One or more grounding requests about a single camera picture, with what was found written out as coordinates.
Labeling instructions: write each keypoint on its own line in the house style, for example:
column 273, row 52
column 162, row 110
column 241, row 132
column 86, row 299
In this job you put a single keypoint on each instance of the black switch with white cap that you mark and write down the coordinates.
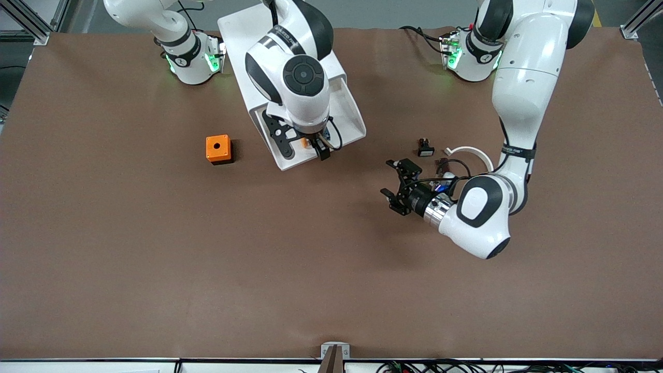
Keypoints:
column 426, row 151

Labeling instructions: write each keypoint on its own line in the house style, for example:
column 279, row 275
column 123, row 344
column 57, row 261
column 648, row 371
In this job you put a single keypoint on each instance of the grey metal table bracket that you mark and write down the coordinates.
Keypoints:
column 325, row 347

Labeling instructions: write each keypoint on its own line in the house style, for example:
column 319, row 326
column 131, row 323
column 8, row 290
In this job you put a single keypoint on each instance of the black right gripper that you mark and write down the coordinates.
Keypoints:
column 320, row 148

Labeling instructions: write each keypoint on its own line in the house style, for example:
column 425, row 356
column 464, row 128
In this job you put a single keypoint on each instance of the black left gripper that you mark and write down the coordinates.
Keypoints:
column 416, row 198

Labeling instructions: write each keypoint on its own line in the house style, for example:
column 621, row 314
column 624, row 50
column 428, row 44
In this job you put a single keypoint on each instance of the brown wedge strip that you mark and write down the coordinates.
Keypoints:
column 334, row 363

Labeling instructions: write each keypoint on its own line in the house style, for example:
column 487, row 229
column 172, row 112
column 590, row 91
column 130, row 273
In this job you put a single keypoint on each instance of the orange box with round hole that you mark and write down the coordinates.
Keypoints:
column 224, row 153

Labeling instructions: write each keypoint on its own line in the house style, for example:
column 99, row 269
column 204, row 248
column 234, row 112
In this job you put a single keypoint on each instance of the white semicircular pipe clamp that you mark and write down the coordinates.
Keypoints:
column 469, row 149

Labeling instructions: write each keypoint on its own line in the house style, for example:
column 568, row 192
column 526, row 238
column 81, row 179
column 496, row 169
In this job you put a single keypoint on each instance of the white drawer cabinet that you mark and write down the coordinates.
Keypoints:
column 235, row 52

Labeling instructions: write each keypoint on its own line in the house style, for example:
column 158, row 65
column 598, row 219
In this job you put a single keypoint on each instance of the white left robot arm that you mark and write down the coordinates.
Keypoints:
column 523, row 88

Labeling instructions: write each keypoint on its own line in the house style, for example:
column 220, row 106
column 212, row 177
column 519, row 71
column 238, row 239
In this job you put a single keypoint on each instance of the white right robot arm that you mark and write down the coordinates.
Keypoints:
column 305, row 106

